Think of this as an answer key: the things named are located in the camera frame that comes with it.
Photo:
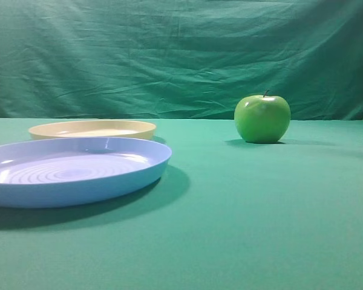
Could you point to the yellow plastic plate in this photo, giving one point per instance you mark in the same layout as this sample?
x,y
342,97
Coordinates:
x,y
94,128

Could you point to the blue plastic plate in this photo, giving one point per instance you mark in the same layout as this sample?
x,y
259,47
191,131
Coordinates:
x,y
65,172

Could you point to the green backdrop cloth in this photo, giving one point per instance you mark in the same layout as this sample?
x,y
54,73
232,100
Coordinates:
x,y
179,59

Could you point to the green apple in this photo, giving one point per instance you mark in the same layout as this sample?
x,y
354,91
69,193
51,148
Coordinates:
x,y
262,119

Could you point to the green table cloth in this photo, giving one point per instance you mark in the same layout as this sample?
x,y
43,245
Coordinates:
x,y
225,215

